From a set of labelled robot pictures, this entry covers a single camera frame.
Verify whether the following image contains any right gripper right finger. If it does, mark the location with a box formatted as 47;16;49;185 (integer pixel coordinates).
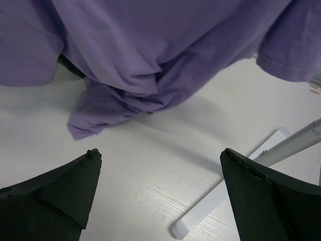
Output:
220;149;320;240

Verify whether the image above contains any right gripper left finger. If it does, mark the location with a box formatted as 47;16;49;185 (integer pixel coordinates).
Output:
1;149;102;240

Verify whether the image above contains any purple t-shirt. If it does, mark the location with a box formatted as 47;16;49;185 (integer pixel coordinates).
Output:
1;1;320;140

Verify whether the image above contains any metal clothes rack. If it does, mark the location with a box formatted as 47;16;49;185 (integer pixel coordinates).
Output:
170;120;320;240

